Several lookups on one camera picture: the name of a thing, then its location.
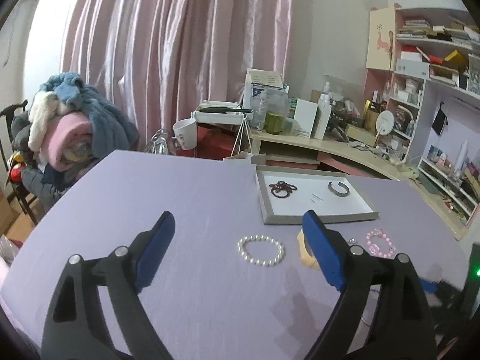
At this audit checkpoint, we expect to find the yellow wide bangle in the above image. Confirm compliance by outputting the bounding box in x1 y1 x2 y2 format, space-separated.
297 230 320 271

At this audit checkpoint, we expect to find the pink bead bracelet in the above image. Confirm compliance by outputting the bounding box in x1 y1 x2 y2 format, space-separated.
364 227 397 260

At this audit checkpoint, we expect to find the silver cuff bangle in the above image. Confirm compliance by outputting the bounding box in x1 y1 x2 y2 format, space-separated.
327 181 350 197

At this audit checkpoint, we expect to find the dark red bead bracelet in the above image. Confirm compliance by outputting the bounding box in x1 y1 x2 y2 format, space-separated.
268 179 298 199

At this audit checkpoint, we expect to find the white pearl bracelet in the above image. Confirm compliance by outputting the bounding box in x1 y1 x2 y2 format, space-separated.
237 234 286 268

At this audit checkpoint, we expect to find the white jewelry tray box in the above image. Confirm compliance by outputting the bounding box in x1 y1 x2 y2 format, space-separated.
256 165 379 225

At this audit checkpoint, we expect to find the cream curved desk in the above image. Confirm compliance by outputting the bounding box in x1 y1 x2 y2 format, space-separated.
250 132 469 241

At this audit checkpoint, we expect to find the white mug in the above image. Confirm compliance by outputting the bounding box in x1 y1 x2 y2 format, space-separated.
172 118 198 150

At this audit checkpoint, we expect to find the white paper shopping bag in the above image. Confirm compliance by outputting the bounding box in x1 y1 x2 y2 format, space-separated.
223 117 266 166

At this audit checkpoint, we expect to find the red cabinet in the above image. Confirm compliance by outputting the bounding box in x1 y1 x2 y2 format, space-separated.
176 124 238 161

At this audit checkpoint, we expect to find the round white mirror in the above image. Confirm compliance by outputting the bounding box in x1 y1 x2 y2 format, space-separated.
374 111 395 146

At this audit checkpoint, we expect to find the green glass jar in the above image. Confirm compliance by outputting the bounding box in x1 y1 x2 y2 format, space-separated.
264 112 285 135

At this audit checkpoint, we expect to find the white carton box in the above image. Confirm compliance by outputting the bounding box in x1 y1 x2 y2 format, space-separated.
292 99 318 138

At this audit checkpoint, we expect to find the pile of clothes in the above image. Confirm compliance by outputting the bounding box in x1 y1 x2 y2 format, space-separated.
8 72 139 208

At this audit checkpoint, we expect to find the white tall bottle box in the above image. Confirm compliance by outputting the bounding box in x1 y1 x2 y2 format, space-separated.
314 94 332 140

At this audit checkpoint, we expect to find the pink curtain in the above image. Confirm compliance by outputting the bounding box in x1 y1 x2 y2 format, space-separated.
62 0 292 142

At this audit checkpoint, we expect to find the pink white bookshelf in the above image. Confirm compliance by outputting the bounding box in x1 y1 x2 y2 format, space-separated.
364 5 479 232

